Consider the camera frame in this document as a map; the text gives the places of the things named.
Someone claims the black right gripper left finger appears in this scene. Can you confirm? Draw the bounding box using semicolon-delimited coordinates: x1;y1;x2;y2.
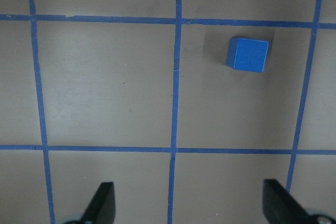
80;182;116;224

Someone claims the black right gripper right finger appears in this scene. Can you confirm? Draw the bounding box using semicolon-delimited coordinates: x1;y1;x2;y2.
262;179;315;224

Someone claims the blue wooden block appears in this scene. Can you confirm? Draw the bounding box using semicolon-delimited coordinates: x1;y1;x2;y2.
226;37;269;73

